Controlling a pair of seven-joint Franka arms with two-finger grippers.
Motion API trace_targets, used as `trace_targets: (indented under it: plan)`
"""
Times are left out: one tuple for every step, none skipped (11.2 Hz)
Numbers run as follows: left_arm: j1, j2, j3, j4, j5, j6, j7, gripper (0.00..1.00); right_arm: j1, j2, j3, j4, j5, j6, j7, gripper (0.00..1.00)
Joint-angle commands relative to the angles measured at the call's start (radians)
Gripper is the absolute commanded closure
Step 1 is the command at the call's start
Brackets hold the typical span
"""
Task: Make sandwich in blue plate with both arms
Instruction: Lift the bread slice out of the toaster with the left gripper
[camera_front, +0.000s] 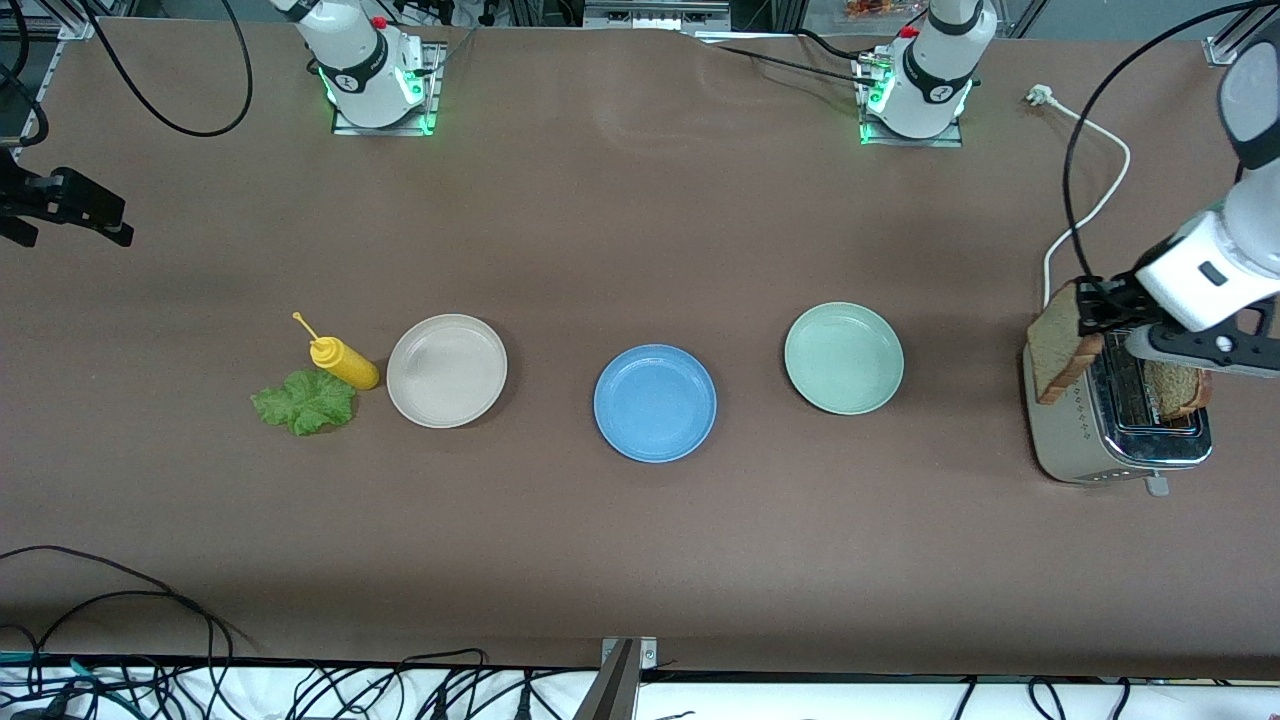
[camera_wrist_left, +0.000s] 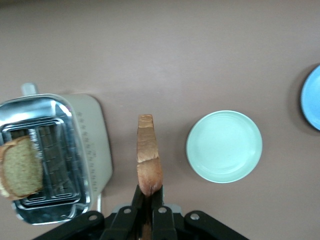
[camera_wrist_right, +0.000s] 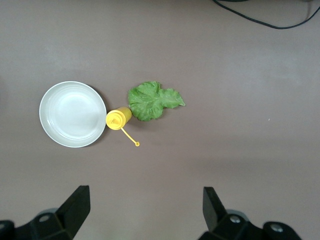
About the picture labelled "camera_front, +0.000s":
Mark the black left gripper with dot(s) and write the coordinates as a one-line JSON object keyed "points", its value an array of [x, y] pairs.
{"points": [[1117, 301]]}

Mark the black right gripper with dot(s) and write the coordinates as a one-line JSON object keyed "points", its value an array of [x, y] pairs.
{"points": [[30, 196]]}

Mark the brown bread slice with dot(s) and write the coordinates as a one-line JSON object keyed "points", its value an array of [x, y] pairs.
{"points": [[1055, 350], [1180, 392]]}

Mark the green lettuce leaf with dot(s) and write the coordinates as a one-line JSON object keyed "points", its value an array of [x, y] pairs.
{"points": [[305, 402]]}

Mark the yellow squeeze bottle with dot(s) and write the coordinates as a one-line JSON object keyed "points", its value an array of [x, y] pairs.
{"points": [[345, 363]]}

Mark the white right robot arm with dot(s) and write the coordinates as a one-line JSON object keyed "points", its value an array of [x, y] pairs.
{"points": [[360, 50]]}

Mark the green plate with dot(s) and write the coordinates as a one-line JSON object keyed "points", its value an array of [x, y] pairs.
{"points": [[844, 358]]}

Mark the beige plate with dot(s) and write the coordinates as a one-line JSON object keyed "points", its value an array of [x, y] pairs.
{"points": [[446, 371]]}

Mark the blue plate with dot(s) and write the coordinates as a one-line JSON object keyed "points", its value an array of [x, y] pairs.
{"points": [[655, 403]]}

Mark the beige chrome toaster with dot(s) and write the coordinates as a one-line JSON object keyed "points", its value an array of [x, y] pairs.
{"points": [[1075, 440]]}

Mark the orange packet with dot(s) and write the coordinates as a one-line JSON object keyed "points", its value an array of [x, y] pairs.
{"points": [[872, 8]]}

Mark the white shelf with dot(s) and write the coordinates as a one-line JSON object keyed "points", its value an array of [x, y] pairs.
{"points": [[800, 700]]}

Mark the aluminium frame rail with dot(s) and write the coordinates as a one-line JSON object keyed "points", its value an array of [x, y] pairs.
{"points": [[1225, 45], [75, 22]]}

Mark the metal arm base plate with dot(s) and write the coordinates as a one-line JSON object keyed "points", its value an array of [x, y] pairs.
{"points": [[910, 142], [437, 100]]}

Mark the grey metal bracket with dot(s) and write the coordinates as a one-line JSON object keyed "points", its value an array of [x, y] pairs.
{"points": [[655, 12]]}

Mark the metal table bracket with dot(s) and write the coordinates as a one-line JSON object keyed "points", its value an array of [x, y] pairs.
{"points": [[615, 690]]}

